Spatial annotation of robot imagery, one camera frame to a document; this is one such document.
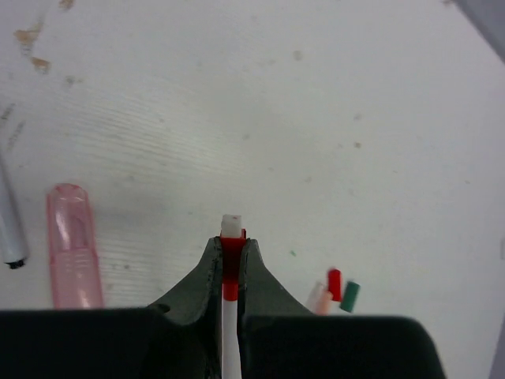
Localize pink pen cap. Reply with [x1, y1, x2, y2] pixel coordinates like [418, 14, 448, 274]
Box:
[305, 282, 333, 316]

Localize pink highlighter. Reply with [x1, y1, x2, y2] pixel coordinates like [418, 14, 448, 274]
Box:
[47, 183, 104, 309]

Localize black capped marker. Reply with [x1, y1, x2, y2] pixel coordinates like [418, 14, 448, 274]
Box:
[1, 159, 28, 269]

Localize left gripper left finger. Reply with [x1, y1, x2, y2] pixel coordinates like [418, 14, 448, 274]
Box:
[146, 237, 223, 378]

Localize green pen cap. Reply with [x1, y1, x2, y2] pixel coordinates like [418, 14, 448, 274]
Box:
[340, 280, 361, 313]

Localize red pen cap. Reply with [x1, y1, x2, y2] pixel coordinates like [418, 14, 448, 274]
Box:
[327, 268, 342, 302]

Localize red capped marker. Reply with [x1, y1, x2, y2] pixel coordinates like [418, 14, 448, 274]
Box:
[219, 214, 246, 379]

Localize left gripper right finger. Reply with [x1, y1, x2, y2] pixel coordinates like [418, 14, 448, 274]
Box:
[238, 239, 315, 378]

